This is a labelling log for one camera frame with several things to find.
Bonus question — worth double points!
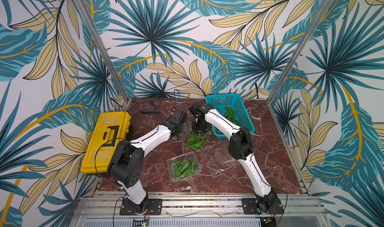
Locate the clear clamshell pepper container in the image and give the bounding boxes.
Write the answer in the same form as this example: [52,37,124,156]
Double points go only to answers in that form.
[183,131,209,152]
[167,152,201,182]

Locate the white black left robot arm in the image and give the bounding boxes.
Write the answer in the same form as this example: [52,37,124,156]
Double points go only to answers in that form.
[107,109,188,207]

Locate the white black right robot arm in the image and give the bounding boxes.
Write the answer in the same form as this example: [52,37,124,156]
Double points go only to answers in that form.
[189,103,284,214]

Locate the green peppers in basket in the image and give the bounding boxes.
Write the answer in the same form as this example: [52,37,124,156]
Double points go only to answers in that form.
[225,107,241,126]

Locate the teal perforated plastic basket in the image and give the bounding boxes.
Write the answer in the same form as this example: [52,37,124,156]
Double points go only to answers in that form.
[205,93,255,139]

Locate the yellow plastic toolbox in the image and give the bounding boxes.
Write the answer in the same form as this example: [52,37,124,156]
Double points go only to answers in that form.
[81,112,131,175]

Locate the white vented front panel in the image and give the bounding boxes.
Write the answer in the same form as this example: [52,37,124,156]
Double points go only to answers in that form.
[76,218,262,227]

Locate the blue handled pliers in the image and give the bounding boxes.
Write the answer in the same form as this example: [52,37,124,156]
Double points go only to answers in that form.
[141,101,161,115]

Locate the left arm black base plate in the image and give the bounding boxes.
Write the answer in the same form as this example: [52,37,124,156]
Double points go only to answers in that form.
[120,199,163,216]

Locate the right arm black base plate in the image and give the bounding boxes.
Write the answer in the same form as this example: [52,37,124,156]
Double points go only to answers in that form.
[241,198,284,215]

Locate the left aluminium frame post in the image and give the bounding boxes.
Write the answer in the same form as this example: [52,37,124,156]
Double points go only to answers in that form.
[73,0,130,103]

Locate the aluminium frame post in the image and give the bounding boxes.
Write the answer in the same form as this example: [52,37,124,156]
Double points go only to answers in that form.
[73,0,130,103]
[267,0,334,104]

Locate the right aluminium frame post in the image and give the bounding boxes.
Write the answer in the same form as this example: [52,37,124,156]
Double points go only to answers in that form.
[267,0,334,104]

